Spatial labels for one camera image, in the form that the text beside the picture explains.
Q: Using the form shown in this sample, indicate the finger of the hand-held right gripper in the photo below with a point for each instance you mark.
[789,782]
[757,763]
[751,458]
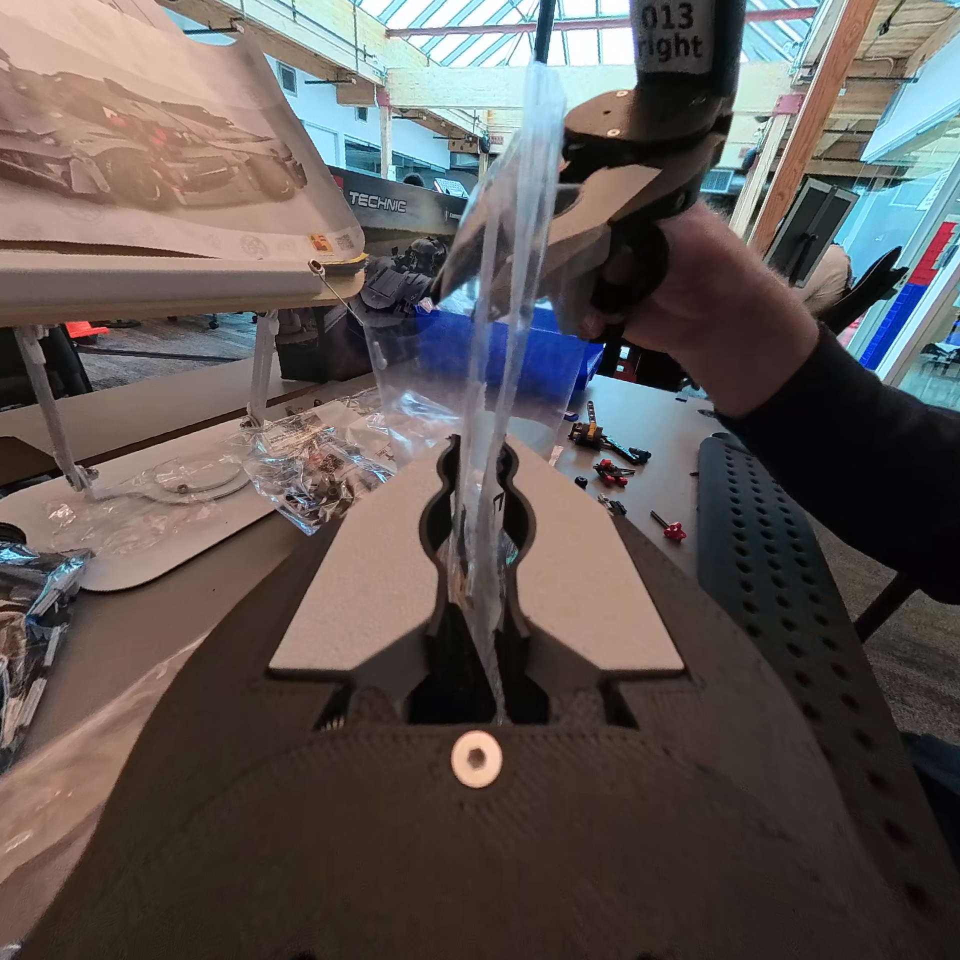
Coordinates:
[600,210]
[495,217]

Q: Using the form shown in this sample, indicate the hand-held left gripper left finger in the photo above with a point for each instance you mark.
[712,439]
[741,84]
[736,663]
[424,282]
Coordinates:
[360,600]

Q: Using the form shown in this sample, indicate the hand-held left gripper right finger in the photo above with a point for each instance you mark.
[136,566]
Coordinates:
[600,600]

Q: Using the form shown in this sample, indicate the wide clear lego bag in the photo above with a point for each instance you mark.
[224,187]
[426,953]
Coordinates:
[495,375]

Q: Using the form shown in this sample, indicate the blue plastic storage bin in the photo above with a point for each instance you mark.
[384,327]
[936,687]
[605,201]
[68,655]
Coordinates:
[585,367]

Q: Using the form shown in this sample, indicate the yellow black lego assembly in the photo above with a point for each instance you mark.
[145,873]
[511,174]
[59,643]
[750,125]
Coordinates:
[589,433]

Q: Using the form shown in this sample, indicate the red lego knob on axle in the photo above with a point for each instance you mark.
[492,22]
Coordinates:
[675,532]

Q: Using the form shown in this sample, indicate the black lego set box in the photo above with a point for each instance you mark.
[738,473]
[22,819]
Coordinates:
[390,202]

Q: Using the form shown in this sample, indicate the pile of lego part bags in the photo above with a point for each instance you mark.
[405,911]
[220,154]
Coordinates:
[315,465]

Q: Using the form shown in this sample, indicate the person's right hand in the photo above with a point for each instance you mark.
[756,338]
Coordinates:
[727,315]

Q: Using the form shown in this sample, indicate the yellow instruction booklet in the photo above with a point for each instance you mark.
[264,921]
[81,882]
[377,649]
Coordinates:
[352,260]

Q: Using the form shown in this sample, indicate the black perforated office chair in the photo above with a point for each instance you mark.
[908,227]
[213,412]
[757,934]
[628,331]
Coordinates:
[757,540]

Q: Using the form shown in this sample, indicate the black panel on pole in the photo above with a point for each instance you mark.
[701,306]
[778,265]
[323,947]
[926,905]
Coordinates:
[814,217]

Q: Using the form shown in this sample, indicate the grey car instruction booklet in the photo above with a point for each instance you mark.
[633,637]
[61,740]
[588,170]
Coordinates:
[247,210]

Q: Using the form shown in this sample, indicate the stack of red blue bins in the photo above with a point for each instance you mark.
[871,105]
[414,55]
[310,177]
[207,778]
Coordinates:
[900,322]

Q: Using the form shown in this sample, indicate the wooden book stand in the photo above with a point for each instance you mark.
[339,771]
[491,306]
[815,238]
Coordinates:
[150,281]

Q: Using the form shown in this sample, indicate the orange red object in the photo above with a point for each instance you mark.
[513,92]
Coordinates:
[86,330]

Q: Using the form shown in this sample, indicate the black metal post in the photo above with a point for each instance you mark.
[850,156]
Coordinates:
[546,30]

